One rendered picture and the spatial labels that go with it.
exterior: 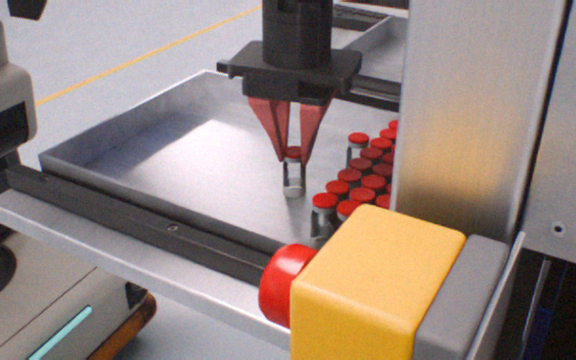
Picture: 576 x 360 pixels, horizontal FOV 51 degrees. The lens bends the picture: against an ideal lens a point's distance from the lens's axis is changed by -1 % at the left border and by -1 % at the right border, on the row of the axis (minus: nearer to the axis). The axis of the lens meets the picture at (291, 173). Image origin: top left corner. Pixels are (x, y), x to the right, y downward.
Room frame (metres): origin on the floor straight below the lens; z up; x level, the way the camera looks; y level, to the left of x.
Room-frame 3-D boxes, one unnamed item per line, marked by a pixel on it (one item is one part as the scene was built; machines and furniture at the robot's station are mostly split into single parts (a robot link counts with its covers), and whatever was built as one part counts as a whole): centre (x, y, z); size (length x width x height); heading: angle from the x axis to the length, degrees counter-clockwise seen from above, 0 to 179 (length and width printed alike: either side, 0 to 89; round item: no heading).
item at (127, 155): (0.53, 0.03, 0.90); 0.34 x 0.26 x 0.04; 60
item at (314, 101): (0.49, 0.00, 0.96); 0.07 x 0.07 x 0.09; 74
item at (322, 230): (0.47, -0.07, 0.90); 0.18 x 0.02 x 0.05; 150
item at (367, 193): (0.46, -0.09, 0.90); 0.18 x 0.02 x 0.05; 150
